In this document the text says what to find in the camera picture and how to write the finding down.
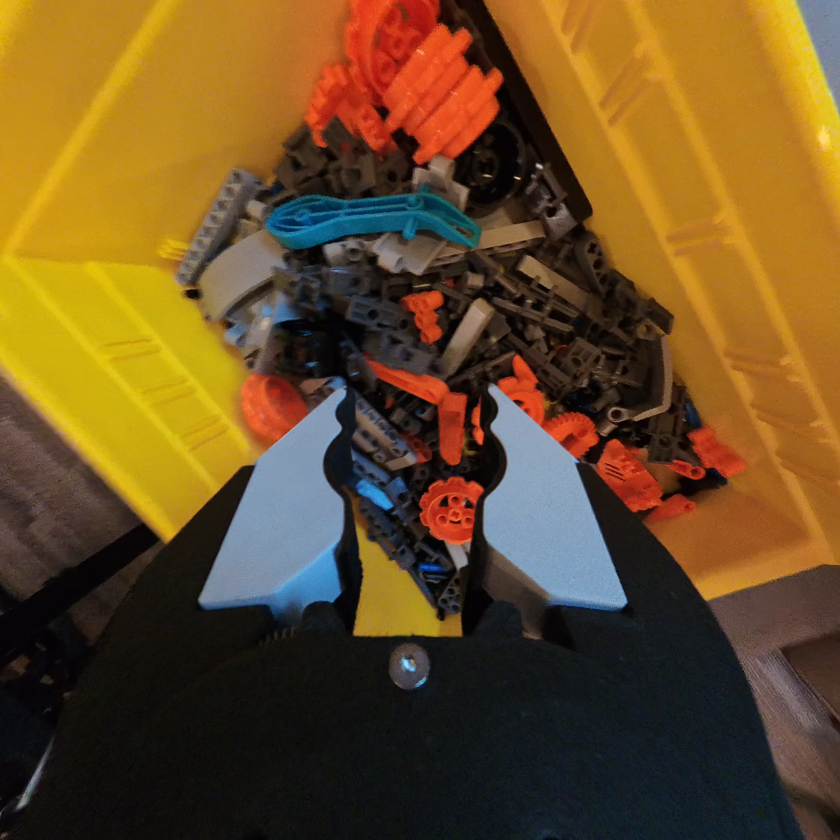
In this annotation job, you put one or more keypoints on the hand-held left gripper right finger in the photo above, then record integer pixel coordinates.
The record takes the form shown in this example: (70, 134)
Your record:
(551, 525)

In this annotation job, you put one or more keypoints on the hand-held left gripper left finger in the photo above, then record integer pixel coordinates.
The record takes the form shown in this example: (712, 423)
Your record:
(282, 525)

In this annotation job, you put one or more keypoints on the pile of building brick parts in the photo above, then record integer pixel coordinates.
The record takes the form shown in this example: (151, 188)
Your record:
(459, 315)

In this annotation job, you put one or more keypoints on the yellow plastic bin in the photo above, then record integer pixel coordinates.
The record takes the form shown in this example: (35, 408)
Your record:
(656, 197)

